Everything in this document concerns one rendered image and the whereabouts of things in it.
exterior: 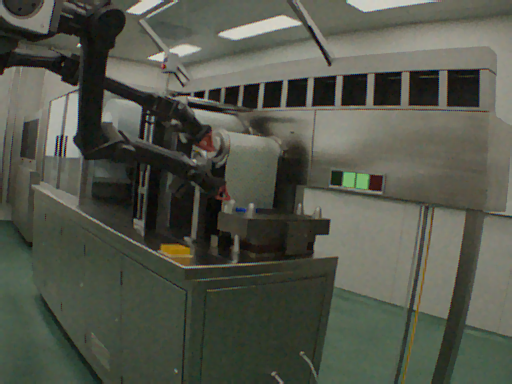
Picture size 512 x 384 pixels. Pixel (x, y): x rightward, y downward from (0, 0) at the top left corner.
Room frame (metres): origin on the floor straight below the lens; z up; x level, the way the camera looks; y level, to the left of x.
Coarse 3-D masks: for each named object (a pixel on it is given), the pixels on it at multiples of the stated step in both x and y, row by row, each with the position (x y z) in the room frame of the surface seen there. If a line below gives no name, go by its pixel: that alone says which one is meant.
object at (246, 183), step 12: (228, 168) 1.60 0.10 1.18; (240, 168) 1.63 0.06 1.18; (252, 168) 1.67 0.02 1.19; (264, 168) 1.70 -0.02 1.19; (276, 168) 1.74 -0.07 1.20; (228, 180) 1.60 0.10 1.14; (240, 180) 1.63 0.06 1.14; (252, 180) 1.67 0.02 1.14; (264, 180) 1.71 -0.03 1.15; (228, 192) 1.60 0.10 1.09; (240, 192) 1.64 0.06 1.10; (252, 192) 1.67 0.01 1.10; (264, 192) 1.71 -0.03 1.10; (240, 204) 1.64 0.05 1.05; (264, 204) 1.72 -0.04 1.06
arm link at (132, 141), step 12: (120, 132) 1.13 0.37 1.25; (120, 144) 1.07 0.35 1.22; (132, 144) 1.12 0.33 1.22; (144, 144) 1.19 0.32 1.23; (120, 156) 1.08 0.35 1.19; (132, 156) 1.12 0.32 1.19; (144, 156) 1.21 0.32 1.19; (156, 156) 1.25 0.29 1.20; (168, 156) 1.30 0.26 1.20; (180, 156) 1.38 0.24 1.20; (168, 168) 1.34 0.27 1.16; (180, 168) 1.37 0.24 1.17; (192, 168) 1.42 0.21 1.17
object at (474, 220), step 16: (304, 192) 2.04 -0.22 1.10; (464, 224) 1.36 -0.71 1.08; (480, 224) 1.33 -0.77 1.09; (464, 240) 1.35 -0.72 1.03; (480, 240) 1.34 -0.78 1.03; (464, 256) 1.34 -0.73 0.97; (464, 272) 1.33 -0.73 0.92; (464, 288) 1.32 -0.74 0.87; (464, 304) 1.32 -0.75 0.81; (448, 320) 1.35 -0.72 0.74; (464, 320) 1.34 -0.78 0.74; (448, 336) 1.34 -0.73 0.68; (448, 352) 1.33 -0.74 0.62; (448, 368) 1.32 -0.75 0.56
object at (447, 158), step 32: (256, 128) 2.00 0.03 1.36; (288, 128) 1.84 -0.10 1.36; (320, 128) 1.70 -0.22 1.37; (352, 128) 1.58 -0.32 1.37; (384, 128) 1.47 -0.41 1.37; (416, 128) 1.37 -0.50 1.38; (448, 128) 1.27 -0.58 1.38; (480, 128) 1.18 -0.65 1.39; (288, 160) 1.82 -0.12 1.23; (320, 160) 1.69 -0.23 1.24; (352, 160) 1.57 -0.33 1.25; (384, 160) 1.46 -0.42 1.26; (416, 160) 1.36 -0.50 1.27; (448, 160) 1.27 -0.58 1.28; (480, 160) 1.18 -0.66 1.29; (352, 192) 1.56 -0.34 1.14; (384, 192) 1.45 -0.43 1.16; (416, 192) 1.35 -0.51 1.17; (448, 192) 1.26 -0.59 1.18; (480, 192) 1.17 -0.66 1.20
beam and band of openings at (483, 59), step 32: (288, 64) 1.87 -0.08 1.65; (320, 64) 1.73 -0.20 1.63; (352, 64) 1.60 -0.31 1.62; (384, 64) 1.49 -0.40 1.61; (416, 64) 1.38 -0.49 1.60; (448, 64) 1.28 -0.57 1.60; (480, 64) 1.19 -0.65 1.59; (192, 96) 2.46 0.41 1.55; (224, 96) 2.22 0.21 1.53; (256, 96) 2.14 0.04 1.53; (288, 96) 1.88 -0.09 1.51; (320, 96) 1.79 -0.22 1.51; (352, 96) 1.68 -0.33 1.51; (384, 96) 1.57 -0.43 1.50; (416, 96) 1.44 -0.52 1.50; (448, 96) 1.30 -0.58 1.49; (480, 96) 1.19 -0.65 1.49
